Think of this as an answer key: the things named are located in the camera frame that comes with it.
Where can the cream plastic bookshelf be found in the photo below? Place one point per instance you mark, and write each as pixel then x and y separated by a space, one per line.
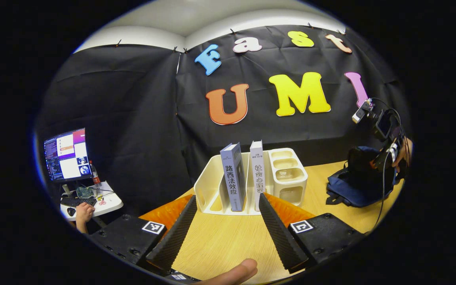
pixel 287 178

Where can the computer monitor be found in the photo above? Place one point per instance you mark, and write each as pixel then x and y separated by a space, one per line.
pixel 67 154

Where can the blue-grey book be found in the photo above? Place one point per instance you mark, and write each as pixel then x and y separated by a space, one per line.
pixel 232 178

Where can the small white side table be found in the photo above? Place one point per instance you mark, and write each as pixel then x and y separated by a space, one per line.
pixel 109 204

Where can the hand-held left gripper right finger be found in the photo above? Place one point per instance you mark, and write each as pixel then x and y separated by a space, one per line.
pixel 279 237

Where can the blue schoolbag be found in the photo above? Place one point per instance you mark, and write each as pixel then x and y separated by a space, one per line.
pixel 354 186

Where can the red-capped bottle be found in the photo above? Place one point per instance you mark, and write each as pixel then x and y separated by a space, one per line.
pixel 94 176

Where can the white book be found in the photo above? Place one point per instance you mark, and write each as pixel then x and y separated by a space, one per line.
pixel 257 174

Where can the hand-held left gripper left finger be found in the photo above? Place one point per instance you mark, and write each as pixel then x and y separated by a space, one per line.
pixel 174 237

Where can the black keyboard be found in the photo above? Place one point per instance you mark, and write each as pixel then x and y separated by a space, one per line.
pixel 77 202

